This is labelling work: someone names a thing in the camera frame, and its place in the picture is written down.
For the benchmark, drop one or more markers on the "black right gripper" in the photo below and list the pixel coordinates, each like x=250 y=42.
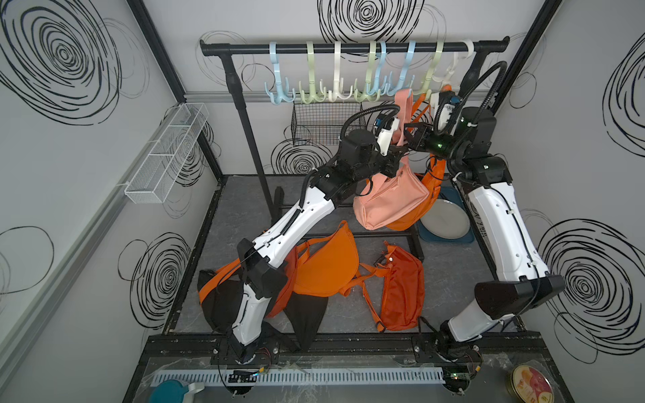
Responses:
x=422 y=133

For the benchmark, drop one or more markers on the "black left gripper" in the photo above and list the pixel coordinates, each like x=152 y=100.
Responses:
x=389 y=161

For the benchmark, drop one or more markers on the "pink backpack bag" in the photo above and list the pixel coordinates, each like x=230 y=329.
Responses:
x=392 y=198

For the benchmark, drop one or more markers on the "orange crescent shoulder bag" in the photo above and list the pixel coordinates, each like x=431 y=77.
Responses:
x=413 y=197

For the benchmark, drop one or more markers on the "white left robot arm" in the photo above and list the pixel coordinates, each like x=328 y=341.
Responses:
x=361 y=156

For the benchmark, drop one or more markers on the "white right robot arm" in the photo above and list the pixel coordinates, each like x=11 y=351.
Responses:
x=523 y=281

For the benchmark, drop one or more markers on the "light blue swivel hook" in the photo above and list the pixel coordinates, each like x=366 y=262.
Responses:
x=394 y=87

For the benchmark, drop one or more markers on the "middle light green hook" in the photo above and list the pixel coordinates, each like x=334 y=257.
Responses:
x=369 y=92

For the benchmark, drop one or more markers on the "light green swivel hook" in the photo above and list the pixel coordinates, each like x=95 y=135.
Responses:
x=428 y=78

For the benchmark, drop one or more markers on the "middle white hook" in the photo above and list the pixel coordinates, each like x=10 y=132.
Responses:
x=337 y=92

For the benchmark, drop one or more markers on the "left light green hook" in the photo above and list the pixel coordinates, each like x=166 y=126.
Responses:
x=316 y=91

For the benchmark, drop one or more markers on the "white swivel hook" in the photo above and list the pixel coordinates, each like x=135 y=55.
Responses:
x=446 y=79

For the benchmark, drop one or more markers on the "leftmost light blue hook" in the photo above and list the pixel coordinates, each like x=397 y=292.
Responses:
x=281 y=91

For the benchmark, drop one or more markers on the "white plate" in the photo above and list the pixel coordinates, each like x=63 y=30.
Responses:
x=446 y=220

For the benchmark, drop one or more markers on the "dark grey clothes rack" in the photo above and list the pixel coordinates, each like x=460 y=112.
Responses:
x=274 y=201

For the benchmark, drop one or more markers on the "round printed tin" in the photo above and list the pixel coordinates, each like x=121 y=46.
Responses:
x=527 y=384

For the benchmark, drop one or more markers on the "teal round lid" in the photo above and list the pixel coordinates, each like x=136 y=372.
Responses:
x=176 y=391

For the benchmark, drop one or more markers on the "aluminium wall rail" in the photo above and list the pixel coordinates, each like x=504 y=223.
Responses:
x=261 y=96

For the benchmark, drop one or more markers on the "black wire basket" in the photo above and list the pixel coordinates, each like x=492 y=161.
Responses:
x=321 y=122

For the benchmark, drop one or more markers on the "right black frame post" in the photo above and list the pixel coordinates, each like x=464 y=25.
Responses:
x=527 y=47

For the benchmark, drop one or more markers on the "black orange strap bag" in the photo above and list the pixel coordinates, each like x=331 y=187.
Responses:
x=220 y=295

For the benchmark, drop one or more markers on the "white slotted cable duct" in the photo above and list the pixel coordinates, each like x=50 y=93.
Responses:
x=303 y=377

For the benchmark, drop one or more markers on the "white wire basket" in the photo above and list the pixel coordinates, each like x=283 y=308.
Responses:
x=173 y=159

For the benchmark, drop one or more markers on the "black corner frame post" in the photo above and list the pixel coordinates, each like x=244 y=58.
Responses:
x=153 y=39

